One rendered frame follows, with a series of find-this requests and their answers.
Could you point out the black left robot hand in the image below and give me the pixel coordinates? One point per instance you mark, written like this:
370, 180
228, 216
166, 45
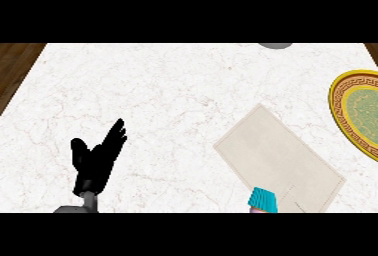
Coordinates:
94, 160

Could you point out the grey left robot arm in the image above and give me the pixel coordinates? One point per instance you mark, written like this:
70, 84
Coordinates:
85, 204

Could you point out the beige placemat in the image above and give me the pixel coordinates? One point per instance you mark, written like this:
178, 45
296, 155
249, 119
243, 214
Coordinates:
278, 158

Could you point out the yellow green patterned plate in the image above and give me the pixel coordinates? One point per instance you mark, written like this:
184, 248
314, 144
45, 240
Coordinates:
358, 110

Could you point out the cupcake with teal frosting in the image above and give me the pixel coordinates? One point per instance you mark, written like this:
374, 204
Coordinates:
263, 200

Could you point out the grey round object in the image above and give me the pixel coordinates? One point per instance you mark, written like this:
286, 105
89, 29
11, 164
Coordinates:
275, 45

